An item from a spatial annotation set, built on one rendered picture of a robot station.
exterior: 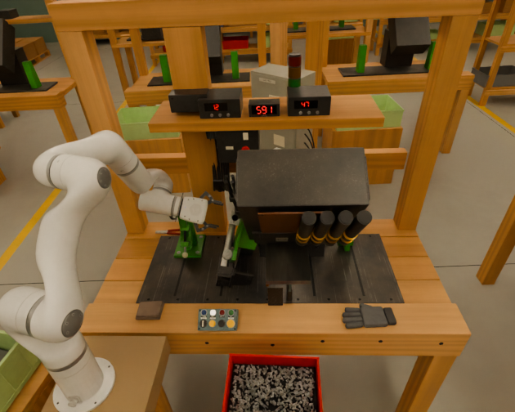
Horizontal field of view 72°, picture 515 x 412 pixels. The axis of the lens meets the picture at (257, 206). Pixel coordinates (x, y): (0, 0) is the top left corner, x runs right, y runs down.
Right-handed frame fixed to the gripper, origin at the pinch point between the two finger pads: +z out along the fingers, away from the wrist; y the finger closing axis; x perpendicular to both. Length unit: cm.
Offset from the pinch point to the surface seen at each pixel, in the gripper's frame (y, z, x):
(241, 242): -9.3, 10.8, -4.8
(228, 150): 26.4, -1.5, -4.1
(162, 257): -22.2, -22.0, 30.3
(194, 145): 28.5, -16.5, 8.5
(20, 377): -73, -59, 3
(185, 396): -99, 3, 76
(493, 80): 292, 340, 281
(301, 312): -32, 39, -3
